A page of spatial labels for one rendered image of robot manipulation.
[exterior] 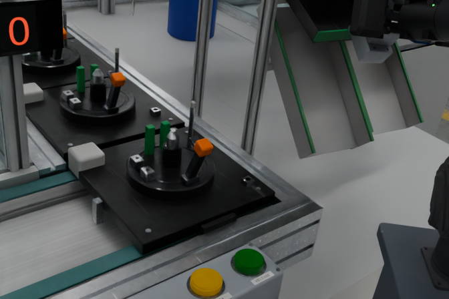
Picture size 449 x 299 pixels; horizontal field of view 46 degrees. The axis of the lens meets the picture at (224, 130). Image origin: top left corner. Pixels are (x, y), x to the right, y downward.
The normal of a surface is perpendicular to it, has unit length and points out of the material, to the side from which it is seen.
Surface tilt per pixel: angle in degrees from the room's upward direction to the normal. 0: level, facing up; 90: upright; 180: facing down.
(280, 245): 90
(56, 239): 0
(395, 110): 45
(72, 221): 0
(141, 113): 0
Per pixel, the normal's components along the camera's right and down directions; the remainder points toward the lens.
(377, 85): 0.40, -0.28
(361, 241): 0.11, -0.87
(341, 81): -0.88, 0.14
